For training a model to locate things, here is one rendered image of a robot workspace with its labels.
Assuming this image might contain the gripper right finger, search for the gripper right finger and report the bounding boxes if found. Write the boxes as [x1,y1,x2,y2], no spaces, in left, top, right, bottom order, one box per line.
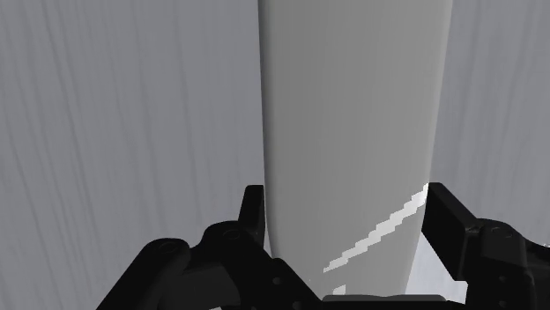
[421,181,550,310]

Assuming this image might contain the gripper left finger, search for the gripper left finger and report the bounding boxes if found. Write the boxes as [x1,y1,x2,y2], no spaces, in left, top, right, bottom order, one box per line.
[95,184,321,310]

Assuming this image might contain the tall grey cylinder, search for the tall grey cylinder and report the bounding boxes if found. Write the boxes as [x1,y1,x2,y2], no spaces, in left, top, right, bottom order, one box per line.
[256,0,454,298]

